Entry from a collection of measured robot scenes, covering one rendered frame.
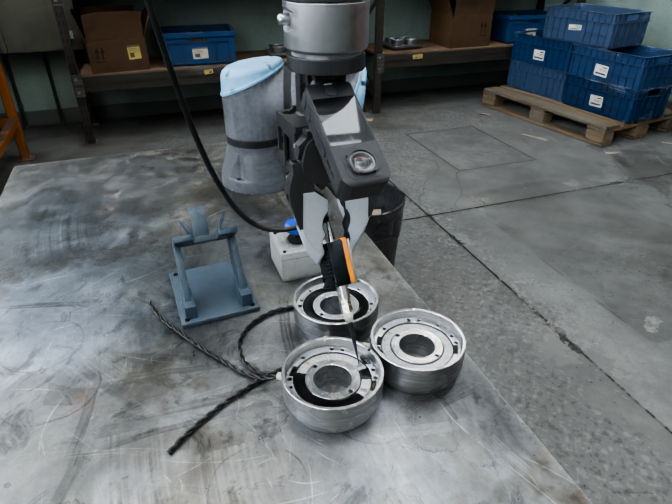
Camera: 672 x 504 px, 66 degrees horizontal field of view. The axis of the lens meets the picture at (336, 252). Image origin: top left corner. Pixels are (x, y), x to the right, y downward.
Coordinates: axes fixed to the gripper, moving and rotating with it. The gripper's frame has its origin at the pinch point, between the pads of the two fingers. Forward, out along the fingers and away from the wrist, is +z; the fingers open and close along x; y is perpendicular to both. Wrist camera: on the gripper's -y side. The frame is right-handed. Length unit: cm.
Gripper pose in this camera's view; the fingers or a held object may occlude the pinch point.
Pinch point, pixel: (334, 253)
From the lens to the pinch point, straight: 55.3
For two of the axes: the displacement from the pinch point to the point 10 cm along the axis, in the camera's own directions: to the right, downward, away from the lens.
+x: -9.2, 2.0, -3.3
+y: -3.8, -4.8, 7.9
